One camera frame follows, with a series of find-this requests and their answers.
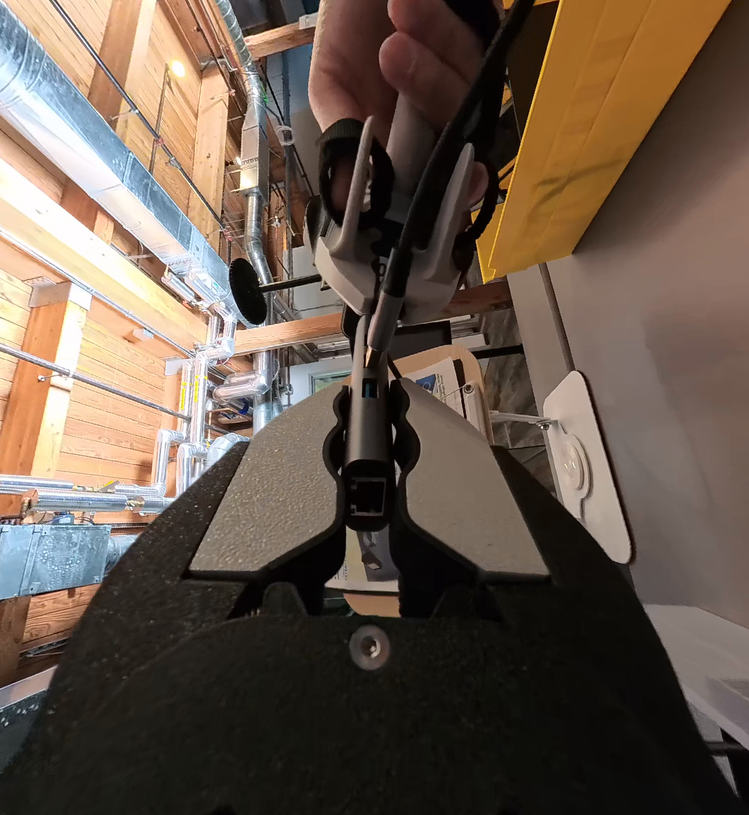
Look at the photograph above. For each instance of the person's right hand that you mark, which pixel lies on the person's right hand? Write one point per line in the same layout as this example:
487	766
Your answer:
374	51

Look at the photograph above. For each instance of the black disc on pole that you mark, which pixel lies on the black disc on pole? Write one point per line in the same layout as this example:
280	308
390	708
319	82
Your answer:
247	290

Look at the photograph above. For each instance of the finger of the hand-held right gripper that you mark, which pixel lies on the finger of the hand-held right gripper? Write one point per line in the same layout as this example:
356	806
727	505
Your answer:
444	274
349	274

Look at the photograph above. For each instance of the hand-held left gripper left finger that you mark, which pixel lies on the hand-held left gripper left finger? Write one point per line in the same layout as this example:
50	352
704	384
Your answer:
273	510

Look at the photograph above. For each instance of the silver ventilation duct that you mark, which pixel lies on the silver ventilation duct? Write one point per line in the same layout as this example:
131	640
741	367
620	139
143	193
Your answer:
94	153

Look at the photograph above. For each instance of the slim grey usb hub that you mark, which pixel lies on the slim grey usb hub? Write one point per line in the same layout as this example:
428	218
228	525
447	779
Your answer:
372	446

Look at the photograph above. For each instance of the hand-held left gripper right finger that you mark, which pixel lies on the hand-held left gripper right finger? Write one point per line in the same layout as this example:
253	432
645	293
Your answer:
470	510

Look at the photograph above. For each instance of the clear plastic bin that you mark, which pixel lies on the clear plastic bin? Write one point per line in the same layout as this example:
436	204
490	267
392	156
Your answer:
731	688

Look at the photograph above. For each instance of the white stand base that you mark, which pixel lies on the white stand base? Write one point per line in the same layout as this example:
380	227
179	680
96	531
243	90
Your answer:
591	471

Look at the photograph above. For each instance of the yellow plastic bin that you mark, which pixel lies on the yellow plastic bin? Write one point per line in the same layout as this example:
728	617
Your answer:
604	127

